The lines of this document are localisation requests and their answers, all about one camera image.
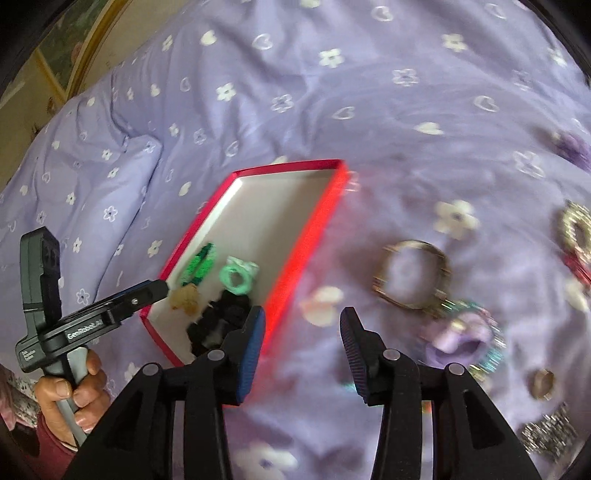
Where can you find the red cardboard box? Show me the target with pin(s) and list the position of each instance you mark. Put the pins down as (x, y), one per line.
(277, 207)

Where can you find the person's left forearm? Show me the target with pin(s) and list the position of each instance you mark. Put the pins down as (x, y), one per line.
(41, 443)

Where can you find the black scrunchie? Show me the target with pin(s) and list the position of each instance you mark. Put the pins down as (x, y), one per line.
(217, 318)

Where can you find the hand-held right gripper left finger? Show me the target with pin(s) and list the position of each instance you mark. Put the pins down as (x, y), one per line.
(251, 350)

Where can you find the yellow translucent claw clip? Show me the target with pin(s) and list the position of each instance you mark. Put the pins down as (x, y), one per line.
(187, 300)

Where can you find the purple floral blanket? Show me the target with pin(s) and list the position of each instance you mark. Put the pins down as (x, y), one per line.
(323, 115)

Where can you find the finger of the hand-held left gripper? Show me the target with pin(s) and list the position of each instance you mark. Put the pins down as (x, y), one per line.
(143, 295)
(127, 290)

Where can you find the person's left hand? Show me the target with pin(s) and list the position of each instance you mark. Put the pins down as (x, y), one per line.
(48, 390)

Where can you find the green hair clip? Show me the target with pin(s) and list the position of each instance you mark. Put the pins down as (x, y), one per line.
(198, 265)

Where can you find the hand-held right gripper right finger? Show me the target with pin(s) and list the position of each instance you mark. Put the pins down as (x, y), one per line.
(353, 346)

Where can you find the gold framed wall painting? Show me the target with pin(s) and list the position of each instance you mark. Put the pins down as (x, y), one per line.
(64, 41)

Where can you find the purple hair clip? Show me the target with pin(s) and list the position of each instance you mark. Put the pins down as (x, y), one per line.
(455, 344)

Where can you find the gold wristwatch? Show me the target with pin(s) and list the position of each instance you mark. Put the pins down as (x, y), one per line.
(418, 244)

